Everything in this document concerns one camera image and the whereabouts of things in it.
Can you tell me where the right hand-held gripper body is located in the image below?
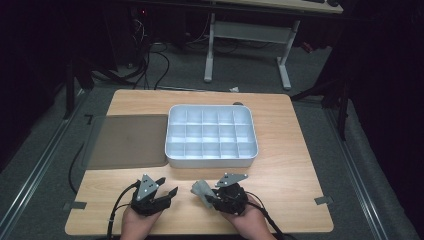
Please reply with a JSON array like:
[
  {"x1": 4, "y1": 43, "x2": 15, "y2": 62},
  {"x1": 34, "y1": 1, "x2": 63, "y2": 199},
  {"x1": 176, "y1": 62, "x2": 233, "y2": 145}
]
[{"x1": 209, "y1": 172, "x2": 250, "y2": 216}]

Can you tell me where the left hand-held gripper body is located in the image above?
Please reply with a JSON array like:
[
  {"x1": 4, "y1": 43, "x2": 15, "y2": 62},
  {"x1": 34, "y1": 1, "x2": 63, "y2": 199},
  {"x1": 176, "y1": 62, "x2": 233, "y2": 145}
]
[{"x1": 130, "y1": 173, "x2": 175, "y2": 217}]

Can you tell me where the white divided storage box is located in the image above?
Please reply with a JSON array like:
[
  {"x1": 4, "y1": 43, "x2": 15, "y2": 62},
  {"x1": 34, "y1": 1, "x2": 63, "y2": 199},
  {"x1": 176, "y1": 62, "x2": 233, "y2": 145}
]
[{"x1": 164, "y1": 104, "x2": 260, "y2": 169}]

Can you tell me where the person's left hand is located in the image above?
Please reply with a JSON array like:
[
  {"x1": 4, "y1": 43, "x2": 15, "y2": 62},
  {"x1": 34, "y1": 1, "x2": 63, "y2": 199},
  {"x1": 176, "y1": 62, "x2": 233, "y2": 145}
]
[{"x1": 119, "y1": 205, "x2": 163, "y2": 240}]

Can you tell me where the person's right hand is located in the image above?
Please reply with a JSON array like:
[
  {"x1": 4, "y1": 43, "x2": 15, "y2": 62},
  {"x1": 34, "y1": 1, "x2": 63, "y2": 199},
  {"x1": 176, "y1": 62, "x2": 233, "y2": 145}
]
[{"x1": 220, "y1": 195, "x2": 277, "y2": 240}]

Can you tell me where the black stand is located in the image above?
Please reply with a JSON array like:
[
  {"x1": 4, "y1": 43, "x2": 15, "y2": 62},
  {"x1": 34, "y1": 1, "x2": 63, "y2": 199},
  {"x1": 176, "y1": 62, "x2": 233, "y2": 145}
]
[
  {"x1": 61, "y1": 58, "x2": 96, "y2": 121},
  {"x1": 289, "y1": 74, "x2": 352, "y2": 142}
]

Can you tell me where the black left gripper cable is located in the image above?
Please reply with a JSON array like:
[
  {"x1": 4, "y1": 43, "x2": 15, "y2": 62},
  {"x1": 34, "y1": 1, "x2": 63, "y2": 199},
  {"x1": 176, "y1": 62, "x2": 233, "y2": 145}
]
[{"x1": 105, "y1": 180, "x2": 142, "y2": 240}]

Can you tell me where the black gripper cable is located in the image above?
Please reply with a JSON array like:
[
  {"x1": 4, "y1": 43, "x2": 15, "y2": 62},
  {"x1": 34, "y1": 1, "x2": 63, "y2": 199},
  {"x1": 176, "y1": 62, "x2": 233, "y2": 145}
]
[
  {"x1": 243, "y1": 191, "x2": 296, "y2": 240},
  {"x1": 105, "y1": 180, "x2": 142, "y2": 240}
]

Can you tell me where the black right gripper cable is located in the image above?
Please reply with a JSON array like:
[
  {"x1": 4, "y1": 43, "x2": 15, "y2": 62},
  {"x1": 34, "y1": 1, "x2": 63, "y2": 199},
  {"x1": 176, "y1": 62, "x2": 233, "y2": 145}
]
[{"x1": 243, "y1": 191, "x2": 296, "y2": 240}]

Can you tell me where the black floor cable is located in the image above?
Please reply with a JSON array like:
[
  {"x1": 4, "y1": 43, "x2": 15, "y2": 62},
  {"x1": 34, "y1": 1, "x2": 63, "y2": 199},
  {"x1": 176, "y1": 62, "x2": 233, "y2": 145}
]
[{"x1": 68, "y1": 142, "x2": 86, "y2": 195}]

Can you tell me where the metal floor rail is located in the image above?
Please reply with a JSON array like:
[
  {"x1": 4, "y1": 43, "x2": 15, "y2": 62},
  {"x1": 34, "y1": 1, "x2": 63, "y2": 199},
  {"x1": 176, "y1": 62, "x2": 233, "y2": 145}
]
[
  {"x1": 323, "y1": 105, "x2": 390, "y2": 240},
  {"x1": 0, "y1": 89, "x2": 92, "y2": 234}
]

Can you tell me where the bundle of black floor cables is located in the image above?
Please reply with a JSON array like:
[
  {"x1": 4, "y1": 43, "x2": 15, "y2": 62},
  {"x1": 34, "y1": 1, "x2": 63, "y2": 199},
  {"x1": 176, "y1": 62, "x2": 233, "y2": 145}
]
[{"x1": 131, "y1": 18, "x2": 172, "y2": 91}]

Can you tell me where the desk with white frame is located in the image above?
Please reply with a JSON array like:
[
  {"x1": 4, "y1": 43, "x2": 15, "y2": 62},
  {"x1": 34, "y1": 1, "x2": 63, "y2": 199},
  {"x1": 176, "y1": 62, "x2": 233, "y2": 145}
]
[{"x1": 203, "y1": 0, "x2": 344, "y2": 92}]

